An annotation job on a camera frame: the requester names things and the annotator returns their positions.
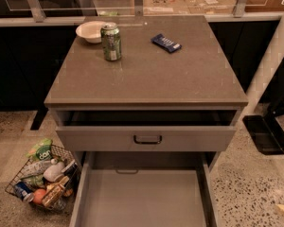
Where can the grey drawer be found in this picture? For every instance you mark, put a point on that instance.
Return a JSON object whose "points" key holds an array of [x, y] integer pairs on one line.
{"points": [[144, 189], [186, 130]]}

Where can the grey top drawer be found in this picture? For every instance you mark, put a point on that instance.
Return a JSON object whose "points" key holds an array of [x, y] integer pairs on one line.
{"points": [[186, 130]]}

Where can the grey drawer cabinet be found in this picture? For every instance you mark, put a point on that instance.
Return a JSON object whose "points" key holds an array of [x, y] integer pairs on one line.
{"points": [[146, 77]]}

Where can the blue snack bar packet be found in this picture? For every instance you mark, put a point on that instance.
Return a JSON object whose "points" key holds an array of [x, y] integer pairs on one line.
{"points": [[165, 43]]}

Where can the green soda can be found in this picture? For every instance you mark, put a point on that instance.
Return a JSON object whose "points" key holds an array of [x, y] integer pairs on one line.
{"points": [[111, 41]]}

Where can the white bowl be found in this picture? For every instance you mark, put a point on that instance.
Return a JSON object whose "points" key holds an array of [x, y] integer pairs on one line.
{"points": [[90, 31]]}

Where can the cardboard box left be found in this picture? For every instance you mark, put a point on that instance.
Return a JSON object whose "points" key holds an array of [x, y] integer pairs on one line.
{"points": [[165, 7]]}

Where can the white bottle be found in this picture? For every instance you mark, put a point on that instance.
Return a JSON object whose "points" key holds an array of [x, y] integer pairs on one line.
{"points": [[54, 172]]}

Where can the green chip bag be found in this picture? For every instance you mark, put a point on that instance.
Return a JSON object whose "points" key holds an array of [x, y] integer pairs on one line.
{"points": [[41, 151]]}

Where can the clear plastic water bottle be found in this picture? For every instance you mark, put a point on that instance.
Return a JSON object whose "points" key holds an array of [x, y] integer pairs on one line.
{"points": [[37, 168]]}

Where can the brown snack box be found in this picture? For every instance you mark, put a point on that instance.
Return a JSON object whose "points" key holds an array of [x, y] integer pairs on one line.
{"points": [[55, 192]]}

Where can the black tray on floor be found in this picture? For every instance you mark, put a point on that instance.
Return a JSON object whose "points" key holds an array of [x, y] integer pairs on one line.
{"points": [[266, 133]]}

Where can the orange fruit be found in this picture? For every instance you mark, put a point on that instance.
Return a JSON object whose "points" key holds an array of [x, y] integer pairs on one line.
{"points": [[38, 195]]}

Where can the blue soda can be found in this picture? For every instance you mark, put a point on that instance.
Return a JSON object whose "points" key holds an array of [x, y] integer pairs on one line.
{"points": [[23, 192]]}

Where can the wire basket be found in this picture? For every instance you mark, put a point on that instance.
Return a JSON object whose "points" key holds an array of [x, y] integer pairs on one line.
{"points": [[47, 183]]}

